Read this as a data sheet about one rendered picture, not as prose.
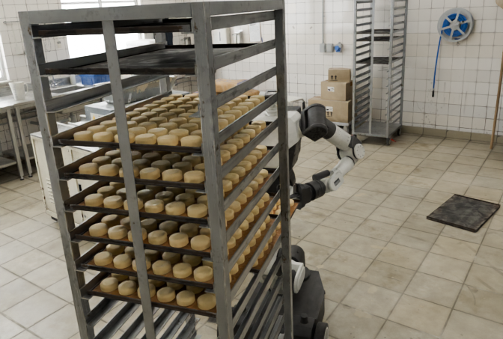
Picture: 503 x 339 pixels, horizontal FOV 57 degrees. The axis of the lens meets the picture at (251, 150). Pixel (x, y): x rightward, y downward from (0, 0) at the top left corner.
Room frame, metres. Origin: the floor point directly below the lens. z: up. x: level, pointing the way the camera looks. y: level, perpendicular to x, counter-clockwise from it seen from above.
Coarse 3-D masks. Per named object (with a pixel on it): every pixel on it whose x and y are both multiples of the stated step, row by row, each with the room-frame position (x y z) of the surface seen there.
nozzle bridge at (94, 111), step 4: (172, 92) 3.62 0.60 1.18; (176, 92) 3.61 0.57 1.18; (180, 92) 3.60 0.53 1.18; (184, 92) 3.59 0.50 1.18; (188, 92) 3.59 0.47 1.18; (92, 104) 3.29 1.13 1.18; (96, 104) 3.28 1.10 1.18; (100, 104) 3.27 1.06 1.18; (104, 104) 3.27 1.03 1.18; (108, 104) 3.26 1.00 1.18; (112, 104) 3.25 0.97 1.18; (128, 104) 3.22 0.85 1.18; (132, 104) 3.21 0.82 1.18; (88, 108) 3.22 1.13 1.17; (92, 108) 3.19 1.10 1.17; (96, 108) 3.16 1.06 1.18; (100, 108) 3.14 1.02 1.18; (104, 108) 3.13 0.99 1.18; (108, 108) 3.12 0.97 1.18; (112, 108) 3.12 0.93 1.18; (88, 112) 3.22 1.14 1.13; (92, 112) 3.19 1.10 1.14; (96, 112) 3.16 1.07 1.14; (100, 112) 3.13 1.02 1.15; (104, 112) 3.10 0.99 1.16; (108, 112) 3.07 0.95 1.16; (88, 116) 3.23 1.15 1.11; (92, 116) 3.20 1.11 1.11; (96, 116) 3.17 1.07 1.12; (100, 116) 3.13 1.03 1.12; (88, 120) 3.24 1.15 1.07
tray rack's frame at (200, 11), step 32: (256, 0) 1.30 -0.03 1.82; (32, 64) 1.14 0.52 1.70; (128, 160) 1.07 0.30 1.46; (64, 192) 1.14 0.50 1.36; (128, 192) 1.07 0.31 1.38; (64, 224) 1.14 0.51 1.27; (224, 224) 1.00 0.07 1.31; (64, 256) 1.14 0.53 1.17; (224, 256) 0.99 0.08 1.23; (224, 288) 0.98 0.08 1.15; (224, 320) 0.98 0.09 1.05
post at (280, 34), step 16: (288, 160) 1.58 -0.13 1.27; (288, 176) 1.57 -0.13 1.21; (288, 192) 1.57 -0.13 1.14; (288, 208) 1.56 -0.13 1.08; (288, 224) 1.56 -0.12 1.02; (288, 240) 1.56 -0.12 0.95; (288, 256) 1.56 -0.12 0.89; (288, 272) 1.56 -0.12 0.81; (288, 288) 1.56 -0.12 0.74; (288, 304) 1.56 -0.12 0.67; (288, 320) 1.56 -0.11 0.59; (288, 336) 1.56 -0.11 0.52
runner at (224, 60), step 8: (272, 40) 1.54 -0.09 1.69; (248, 48) 1.31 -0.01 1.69; (256, 48) 1.38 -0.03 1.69; (264, 48) 1.46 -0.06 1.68; (272, 48) 1.54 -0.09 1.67; (216, 56) 1.10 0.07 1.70; (224, 56) 1.14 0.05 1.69; (232, 56) 1.20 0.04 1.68; (240, 56) 1.25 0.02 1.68; (248, 56) 1.31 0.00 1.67; (216, 64) 1.10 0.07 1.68; (224, 64) 1.14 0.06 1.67
